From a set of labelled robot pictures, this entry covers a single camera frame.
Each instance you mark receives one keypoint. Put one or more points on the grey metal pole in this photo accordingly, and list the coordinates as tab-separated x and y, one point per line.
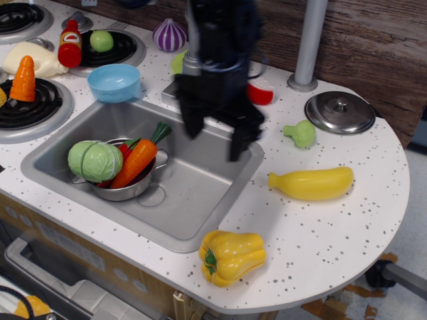
303	79

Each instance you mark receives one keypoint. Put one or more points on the middle black stove burner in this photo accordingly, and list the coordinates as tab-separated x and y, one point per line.
127	49

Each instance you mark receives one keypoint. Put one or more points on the silver toy faucet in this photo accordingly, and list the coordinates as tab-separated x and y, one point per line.
191	65

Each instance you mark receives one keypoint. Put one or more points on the front black stove burner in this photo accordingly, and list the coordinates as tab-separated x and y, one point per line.
26	121

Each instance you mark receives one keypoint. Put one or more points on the yellow toy corn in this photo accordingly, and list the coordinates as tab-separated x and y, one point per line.
3	97

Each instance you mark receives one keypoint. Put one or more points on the small steel pot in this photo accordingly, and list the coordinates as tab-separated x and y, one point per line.
134	189

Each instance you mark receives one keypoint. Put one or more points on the grey toy sink basin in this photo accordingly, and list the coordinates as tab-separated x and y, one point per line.
194	186

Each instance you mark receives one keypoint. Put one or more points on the light blue plastic bowl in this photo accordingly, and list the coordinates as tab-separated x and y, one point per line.
114	83

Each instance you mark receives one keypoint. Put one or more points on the light green toy broccoli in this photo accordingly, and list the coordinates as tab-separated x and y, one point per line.
302	133

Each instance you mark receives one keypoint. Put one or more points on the red toy chili pepper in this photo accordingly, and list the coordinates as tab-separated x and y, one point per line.
126	148

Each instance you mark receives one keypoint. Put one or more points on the orange toy carrot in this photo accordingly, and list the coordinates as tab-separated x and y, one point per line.
140	157

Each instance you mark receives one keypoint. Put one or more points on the green toy cabbage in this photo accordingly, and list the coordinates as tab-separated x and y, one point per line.
95	161

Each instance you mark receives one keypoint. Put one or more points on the cream toy chicken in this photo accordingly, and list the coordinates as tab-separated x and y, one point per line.
46	63

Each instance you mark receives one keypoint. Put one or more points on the orange toy below counter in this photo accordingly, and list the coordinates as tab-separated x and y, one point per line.
38	306

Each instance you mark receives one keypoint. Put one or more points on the grey oven door handle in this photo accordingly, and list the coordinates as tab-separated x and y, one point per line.
62	285

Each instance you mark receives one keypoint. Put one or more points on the steel pot lid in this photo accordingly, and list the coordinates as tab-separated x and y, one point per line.
340	113

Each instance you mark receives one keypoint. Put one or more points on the black caster wheel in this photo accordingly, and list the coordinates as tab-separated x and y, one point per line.
374	275

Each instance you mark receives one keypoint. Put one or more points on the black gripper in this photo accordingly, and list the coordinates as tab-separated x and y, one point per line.
240	114

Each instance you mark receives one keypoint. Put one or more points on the yellow toy bell pepper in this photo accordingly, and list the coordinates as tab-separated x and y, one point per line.
226	257

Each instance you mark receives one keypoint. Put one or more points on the black stove burner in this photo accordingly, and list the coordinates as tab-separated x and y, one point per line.
127	49
26	121

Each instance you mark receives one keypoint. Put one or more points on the orange toy cone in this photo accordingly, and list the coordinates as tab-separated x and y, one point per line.
24	84

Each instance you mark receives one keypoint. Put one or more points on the grey stove knob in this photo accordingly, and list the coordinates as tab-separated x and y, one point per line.
84	23

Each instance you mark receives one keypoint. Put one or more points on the red toy ketchup bottle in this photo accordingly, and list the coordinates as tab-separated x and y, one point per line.
70	45

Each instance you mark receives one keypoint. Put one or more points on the red toy cheese wedge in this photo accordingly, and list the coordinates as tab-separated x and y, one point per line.
260	91

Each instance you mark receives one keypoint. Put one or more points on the back left stove burner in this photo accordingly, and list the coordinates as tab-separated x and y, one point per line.
23	21

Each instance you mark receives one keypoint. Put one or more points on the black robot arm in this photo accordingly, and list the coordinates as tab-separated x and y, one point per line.
222	39

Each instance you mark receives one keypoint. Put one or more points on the lime green plate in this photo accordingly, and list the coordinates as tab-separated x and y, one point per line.
177	63

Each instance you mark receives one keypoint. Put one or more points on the yellow toy banana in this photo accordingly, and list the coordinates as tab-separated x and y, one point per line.
314	185

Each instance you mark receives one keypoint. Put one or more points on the purple striped toy onion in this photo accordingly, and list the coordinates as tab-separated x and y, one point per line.
169	36

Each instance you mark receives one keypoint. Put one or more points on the green toy apple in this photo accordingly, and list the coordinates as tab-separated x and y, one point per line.
101	41

